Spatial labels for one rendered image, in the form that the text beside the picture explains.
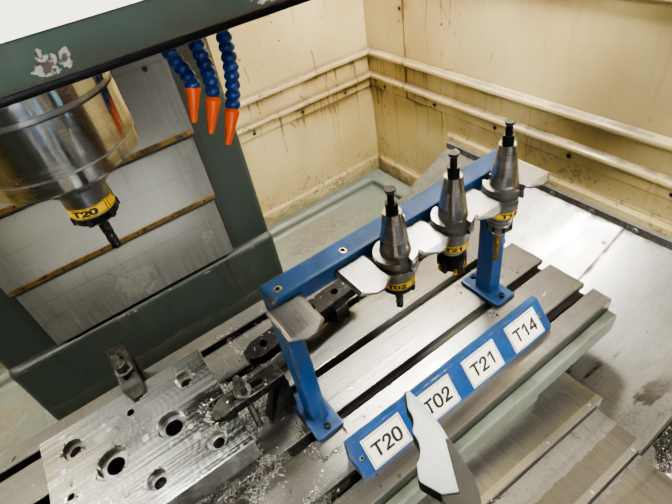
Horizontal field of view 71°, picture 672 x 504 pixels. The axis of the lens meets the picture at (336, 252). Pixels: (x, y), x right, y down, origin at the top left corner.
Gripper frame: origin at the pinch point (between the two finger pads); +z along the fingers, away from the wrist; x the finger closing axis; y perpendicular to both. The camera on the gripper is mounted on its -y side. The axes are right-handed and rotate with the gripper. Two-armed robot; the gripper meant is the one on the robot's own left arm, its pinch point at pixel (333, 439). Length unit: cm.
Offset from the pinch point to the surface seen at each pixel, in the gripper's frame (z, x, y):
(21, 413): 99, -53, 72
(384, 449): 11.8, 11.3, 36.9
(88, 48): 14.2, -2.3, -29.0
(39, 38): 14.2, -4.4, -30.2
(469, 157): 69, 93, 44
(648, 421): -8, 61, 59
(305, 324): 18.6, 7.2, 8.4
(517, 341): 12, 43, 37
